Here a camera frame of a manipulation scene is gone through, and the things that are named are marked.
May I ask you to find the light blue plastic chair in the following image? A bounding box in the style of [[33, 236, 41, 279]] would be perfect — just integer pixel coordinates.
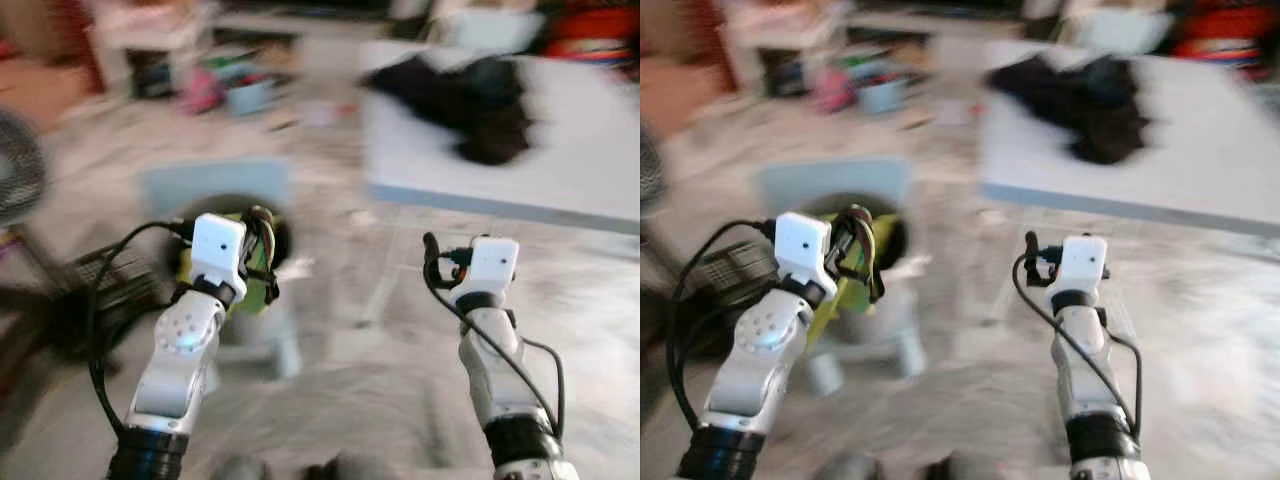
[[435, 5, 541, 56], [140, 160, 301, 381], [760, 158, 916, 396], [1065, 5, 1171, 56]]

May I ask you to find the red toy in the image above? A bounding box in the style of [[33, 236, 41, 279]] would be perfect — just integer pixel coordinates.
[[545, 5, 641, 66], [1170, 5, 1280, 66]]

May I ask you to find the lime green garment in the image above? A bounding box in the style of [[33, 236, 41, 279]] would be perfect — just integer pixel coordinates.
[[175, 205, 281, 319], [805, 205, 886, 346]]

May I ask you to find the light blue toy bin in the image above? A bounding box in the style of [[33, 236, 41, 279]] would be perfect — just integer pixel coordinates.
[[855, 75, 911, 116], [222, 75, 276, 116]]

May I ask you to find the grey standing fan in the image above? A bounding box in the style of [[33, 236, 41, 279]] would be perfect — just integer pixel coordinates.
[[640, 120, 669, 216], [0, 108, 49, 229]]

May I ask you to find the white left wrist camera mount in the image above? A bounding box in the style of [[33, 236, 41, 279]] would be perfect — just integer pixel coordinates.
[[190, 213, 248, 301], [775, 212, 834, 298]]

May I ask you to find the pink backpack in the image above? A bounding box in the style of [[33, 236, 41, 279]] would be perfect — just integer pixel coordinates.
[[180, 65, 223, 113], [812, 65, 856, 113]]

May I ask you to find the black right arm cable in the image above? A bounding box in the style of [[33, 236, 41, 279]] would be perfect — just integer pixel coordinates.
[[425, 260, 566, 441], [1012, 255, 1141, 441]]

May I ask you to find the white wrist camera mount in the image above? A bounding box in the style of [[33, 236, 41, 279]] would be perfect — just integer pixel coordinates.
[[190, 213, 248, 301], [455, 237, 521, 306], [775, 212, 834, 298], [1050, 235, 1109, 301]]

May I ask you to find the grey round tub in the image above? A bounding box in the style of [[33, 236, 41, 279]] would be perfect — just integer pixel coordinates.
[[800, 190, 916, 331], [165, 190, 301, 326]]

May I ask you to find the silver left robot leg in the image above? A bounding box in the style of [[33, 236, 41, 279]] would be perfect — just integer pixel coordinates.
[[820, 455, 886, 480], [215, 455, 271, 480]]

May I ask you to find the black printed box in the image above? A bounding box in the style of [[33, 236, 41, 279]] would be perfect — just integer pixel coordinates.
[[70, 245, 166, 321], [690, 240, 776, 301]]

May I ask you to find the dark navy garment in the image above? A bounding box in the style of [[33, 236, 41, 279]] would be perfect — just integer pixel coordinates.
[[985, 55, 1086, 131], [365, 55, 471, 131]]

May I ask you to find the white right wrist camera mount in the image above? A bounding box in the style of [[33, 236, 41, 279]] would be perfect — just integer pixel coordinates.
[[1050, 235, 1109, 301], [455, 237, 521, 306]]

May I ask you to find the brownish black garment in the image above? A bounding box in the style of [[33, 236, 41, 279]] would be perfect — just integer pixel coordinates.
[[455, 58, 536, 166], [1070, 58, 1156, 166]]

